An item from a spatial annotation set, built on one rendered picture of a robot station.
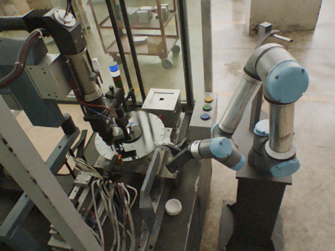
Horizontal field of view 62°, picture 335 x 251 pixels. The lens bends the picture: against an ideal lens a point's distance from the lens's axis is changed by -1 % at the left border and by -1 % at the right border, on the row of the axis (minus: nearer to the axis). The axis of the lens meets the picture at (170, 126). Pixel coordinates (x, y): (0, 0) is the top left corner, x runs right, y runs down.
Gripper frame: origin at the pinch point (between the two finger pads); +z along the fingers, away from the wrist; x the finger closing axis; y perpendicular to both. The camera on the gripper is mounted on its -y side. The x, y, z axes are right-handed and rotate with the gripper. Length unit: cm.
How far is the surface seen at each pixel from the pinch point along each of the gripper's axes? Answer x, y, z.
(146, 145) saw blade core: 8.7, -2.1, 2.0
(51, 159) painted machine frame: 29.0, -32.2, 17.5
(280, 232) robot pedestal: -102, 40, 1
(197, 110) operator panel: 1.8, 33.9, -0.4
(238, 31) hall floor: -23, 308, 116
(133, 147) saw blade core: 11.2, -5.5, 6.1
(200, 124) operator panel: -2.0, 25.2, -6.1
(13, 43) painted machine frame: 67, -27, -13
